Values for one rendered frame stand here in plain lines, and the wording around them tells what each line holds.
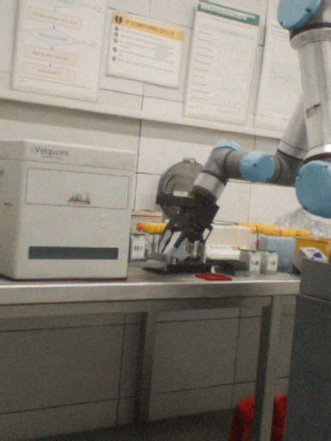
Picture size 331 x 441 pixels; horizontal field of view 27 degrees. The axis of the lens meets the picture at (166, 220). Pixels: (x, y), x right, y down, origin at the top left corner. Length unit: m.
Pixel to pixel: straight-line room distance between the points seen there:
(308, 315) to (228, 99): 1.16
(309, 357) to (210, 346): 1.05
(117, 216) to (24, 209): 0.23
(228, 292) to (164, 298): 0.20
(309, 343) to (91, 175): 0.62
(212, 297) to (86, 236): 0.39
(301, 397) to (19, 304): 0.68
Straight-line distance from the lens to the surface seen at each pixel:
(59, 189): 1.50
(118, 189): 1.57
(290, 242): 2.09
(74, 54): 2.24
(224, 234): 2.13
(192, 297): 1.68
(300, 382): 1.67
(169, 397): 2.59
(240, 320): 2.72
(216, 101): 2.55
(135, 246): 1.64
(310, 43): 1.60
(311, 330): 1.63
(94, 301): 1.53
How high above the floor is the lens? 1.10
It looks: 3 degrees down
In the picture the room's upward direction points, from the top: 5 degrees clockwise
